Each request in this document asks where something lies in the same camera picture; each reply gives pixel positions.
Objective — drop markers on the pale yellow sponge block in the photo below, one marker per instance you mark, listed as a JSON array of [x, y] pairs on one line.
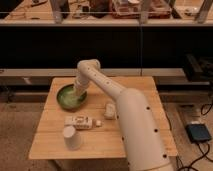
[[110, 111]]

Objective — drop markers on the green ceramic bowl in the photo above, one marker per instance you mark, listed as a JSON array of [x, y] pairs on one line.
[[67, 100]]

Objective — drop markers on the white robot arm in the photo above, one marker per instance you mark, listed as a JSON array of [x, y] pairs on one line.
[[144, 147]]

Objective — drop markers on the white carton with cap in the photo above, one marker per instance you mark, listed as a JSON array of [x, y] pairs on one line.
[[82, 122]]

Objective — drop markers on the wooden table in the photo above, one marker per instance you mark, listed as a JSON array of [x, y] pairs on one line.
[[100, 143]]

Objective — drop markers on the white paper cup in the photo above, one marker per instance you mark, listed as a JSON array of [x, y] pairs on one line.
[[72, 138]]

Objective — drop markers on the black foot pedal box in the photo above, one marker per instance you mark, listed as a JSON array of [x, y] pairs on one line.
[[198, 133]]

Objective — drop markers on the long workbench shelf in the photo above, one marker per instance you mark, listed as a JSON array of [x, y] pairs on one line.
[[106, 13]]

